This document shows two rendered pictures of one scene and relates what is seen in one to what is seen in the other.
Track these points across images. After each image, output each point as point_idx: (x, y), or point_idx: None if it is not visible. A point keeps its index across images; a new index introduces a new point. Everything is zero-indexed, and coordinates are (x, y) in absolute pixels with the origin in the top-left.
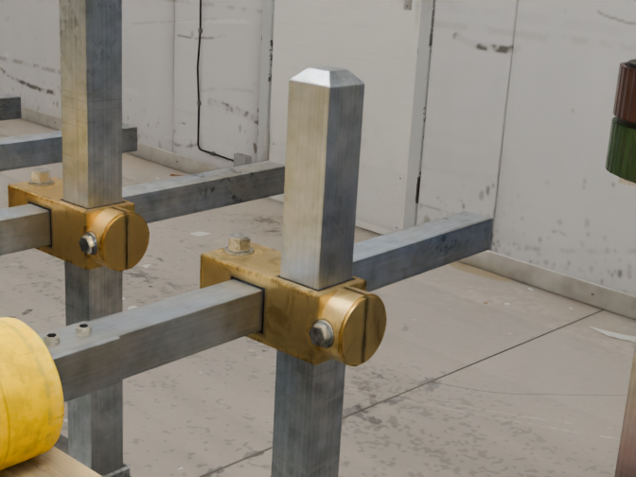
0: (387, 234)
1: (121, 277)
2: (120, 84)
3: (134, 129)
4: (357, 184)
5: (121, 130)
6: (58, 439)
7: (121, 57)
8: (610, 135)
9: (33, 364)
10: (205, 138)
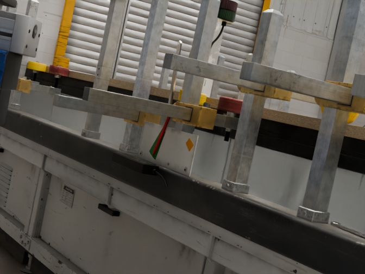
0: (220, 66)
1: (322, 114)
2: (341, 31)
3: (356, 75)
4: (256, 41)
5: (337, 50)
6: (339, 232)
7: (343, 19)
8: (234, 15)
9: None
10: None
